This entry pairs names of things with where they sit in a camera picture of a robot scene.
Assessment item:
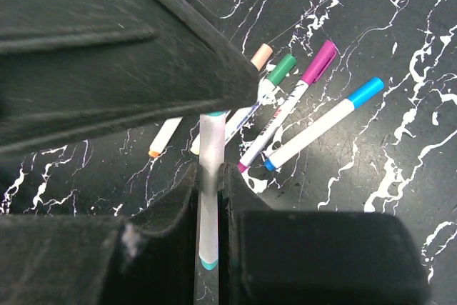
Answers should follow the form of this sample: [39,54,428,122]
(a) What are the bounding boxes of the purple marker pen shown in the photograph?
[238,40,337,173]

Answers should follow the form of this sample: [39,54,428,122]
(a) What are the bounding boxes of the yellow orange marker pen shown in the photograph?
[149,117,183,158]

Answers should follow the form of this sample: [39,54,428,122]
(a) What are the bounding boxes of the teal marker pen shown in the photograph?
[199,111,226,271]

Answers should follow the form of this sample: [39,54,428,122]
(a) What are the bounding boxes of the dark green marker pen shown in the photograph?
[190,54,298,156]

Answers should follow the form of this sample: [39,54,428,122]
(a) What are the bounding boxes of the peach marker pen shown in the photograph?
[251,44,273,71]

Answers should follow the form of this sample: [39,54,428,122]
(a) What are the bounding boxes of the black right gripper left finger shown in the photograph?
[1,164,198,304]

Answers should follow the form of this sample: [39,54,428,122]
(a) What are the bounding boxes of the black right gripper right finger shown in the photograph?
[219,164,431,304]

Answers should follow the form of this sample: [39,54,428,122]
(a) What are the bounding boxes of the blue marker pen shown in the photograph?
[264,77,384,171]

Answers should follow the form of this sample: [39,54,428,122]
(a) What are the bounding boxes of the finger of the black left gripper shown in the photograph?
[1,0,258,156]

